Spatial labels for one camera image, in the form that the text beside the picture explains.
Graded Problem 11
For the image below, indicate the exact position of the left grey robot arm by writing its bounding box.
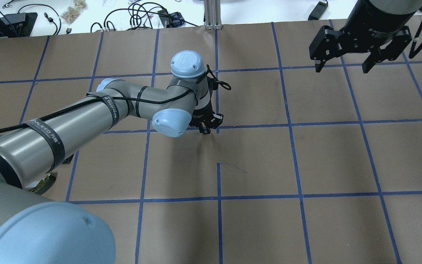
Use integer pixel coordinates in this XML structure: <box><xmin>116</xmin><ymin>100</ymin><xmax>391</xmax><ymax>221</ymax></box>
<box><xmin>0</xmin><ymin>50</ymin><xmax>231</xmax><ymax>264</ymax></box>

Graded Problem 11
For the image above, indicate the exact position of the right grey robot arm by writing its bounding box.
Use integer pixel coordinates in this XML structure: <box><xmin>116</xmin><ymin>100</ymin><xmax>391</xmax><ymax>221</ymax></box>
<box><xmin>309</xmin><ymin>0</ymin><xmax>422</xmax><ymax>73</ymax></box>

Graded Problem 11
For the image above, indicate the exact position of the black power adapter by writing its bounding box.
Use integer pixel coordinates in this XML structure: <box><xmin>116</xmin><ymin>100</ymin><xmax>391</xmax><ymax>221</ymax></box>
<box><xmin>307</xmin><ymin>0</ymin><xmax>329</xmax><ymax>21</ymax></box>

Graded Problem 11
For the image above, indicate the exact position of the bag of wooden pieces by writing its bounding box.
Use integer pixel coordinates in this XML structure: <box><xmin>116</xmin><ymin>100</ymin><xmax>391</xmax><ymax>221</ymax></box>
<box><xmin>61</xmin><ymin>0</ymin><xmax>88</xmax><ymax>24</ymax></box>

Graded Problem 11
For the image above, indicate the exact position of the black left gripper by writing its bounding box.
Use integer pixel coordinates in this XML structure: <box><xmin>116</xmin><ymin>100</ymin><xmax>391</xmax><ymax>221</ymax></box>
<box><xmin>189</xmin><ymin>104</ymin><xmax>224</xmax><ymax>133</ymax></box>

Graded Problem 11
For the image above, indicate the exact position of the green brake shoe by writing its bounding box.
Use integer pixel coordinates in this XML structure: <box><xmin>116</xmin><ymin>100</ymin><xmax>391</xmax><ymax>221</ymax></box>
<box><xmin>24</xmin><ymin>172</ymin><xmax>58</xmax><ymax>195</ymax></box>

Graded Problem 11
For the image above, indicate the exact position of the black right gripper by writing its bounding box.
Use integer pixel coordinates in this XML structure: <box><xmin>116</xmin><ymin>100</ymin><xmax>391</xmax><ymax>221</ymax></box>
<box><xmin>309</xmin><ymin>0</ymin><xmax>412</xmax><ymax>74</ymax></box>

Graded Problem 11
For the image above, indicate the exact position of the aluminium frame post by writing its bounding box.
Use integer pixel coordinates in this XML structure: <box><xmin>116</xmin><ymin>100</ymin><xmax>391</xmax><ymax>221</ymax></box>
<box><xmin>203</xmin><ymin>0</ymin><xmax>222</xmax><ymax>30</ymax></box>

